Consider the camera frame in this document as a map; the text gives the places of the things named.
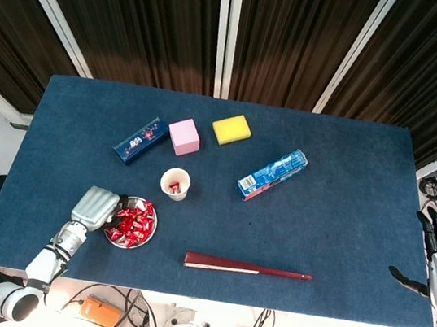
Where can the white double frame post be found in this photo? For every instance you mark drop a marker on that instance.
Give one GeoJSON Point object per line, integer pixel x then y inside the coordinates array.
{"type": "Point", "coordinates": [220, 48]}

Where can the pink cube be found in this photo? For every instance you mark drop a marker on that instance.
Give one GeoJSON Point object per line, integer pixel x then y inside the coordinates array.
{"type": "Point", "coordinates": [183, 135]}

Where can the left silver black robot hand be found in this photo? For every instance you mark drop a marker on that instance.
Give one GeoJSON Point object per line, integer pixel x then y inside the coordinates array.
{"type": "Point", "coordinates": [94, 206]}

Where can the orange power box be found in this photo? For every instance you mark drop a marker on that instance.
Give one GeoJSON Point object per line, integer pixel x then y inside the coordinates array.
{"type": "Point", "coordinates": [99, 312]}

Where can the blue felt tablecloth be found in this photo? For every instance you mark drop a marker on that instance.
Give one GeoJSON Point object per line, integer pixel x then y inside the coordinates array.
{"type": "Point", "coordinates": [314, 235]}

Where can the silver metal plate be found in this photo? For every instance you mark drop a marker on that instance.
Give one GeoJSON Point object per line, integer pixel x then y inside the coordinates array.
{"type": "Point", "coordinates": [147, 239]}

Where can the white paper cup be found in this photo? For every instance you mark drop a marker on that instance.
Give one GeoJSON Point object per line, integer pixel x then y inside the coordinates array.
{"type": "Point", "coordinates": [177, 197]}

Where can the yellow sponge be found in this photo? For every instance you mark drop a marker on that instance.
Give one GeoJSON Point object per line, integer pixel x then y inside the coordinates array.
{"type": "Point", "coordinates": [232, 129]}

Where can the red folded fan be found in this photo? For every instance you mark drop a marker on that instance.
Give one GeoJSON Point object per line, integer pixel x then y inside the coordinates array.
{"type": "Point", "coordinates": [228, 264]}

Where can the light blue toothpaste box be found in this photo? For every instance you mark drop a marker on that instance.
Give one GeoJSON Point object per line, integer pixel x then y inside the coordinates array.
{"type": "Point", "coordinates": [272, 175]}

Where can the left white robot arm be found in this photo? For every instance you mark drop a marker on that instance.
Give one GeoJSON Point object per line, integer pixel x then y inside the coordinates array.
{"type": "Point", "coordinates": [43, 265]}

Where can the dark blue long box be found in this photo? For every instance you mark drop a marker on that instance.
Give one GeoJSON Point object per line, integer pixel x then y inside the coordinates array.
{"type": "Point", "coordinates": [139, 141]}

